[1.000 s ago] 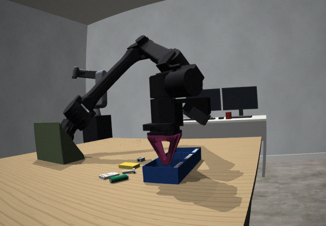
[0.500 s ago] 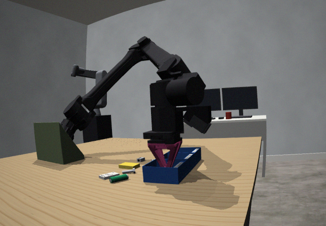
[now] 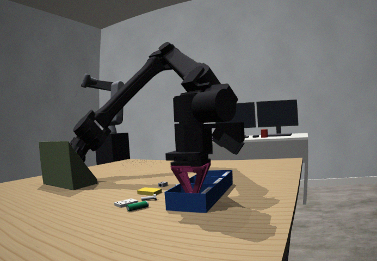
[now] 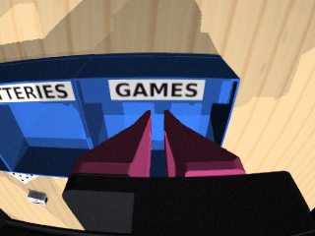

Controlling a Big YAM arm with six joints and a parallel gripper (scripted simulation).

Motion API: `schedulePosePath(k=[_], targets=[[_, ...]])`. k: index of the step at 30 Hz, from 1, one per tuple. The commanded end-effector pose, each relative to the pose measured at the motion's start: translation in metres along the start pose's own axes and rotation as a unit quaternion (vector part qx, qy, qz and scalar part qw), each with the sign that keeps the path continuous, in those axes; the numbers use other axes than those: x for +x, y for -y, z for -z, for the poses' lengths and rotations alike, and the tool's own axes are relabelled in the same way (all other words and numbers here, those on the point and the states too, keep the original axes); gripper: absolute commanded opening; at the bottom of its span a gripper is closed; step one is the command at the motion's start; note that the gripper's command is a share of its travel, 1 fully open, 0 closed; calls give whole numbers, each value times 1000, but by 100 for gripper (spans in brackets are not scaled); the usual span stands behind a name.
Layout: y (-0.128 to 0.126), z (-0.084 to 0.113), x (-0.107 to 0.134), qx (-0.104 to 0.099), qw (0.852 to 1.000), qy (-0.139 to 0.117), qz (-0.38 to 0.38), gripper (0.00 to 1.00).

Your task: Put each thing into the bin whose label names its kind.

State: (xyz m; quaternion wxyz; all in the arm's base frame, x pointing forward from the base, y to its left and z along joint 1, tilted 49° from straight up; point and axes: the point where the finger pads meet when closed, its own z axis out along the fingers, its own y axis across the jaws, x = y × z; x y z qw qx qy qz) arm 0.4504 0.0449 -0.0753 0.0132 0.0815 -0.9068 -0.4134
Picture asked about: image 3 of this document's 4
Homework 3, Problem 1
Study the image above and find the green aa battery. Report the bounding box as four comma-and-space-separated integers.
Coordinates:
126, 201, 149, 212

